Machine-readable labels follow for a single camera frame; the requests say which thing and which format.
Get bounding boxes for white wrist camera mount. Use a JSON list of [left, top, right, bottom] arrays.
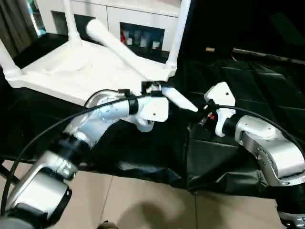
[[203, 82, 236, 138], [135, 83, 170, 134]]

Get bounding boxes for white blue patterned roll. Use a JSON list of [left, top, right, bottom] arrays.
[[33, 0, 47, 37]]

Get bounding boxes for white plastic table leg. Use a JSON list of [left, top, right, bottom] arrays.
[[85, 19, 200, 113], [166, 0, 192, 70], [0, 39, 24, 80], [61, 0, 82, 49]]

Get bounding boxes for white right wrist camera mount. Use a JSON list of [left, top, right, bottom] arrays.
[[203, 82, 236, 138]]

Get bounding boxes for dark long rod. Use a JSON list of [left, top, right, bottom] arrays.
[[232, 48, 305, 67]]

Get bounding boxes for black metal table frame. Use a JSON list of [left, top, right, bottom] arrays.
[[0, 159, 20, 185]]

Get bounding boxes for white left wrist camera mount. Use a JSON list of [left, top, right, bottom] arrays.
[[135, 83, 170, 134]]

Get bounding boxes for dark grey robot torso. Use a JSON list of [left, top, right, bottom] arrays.
[[0, 209, 32, 229]]

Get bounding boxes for black work mat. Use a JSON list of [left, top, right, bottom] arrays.
[[0, 32, 305, 198]]

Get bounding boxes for beige curtain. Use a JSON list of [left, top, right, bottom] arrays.
[[0, 0, 33, 53]]

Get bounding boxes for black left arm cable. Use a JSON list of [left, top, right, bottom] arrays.
[[0, 88, 153, 217]]

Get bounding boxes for white tub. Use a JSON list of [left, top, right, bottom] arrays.
[[140, 33, 150, 48]]

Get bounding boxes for white plastic table top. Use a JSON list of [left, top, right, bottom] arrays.
[[4, 39, 179, 107]]

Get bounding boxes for white glass door cabinet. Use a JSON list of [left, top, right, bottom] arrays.
[[38, 0, 182, 52]]

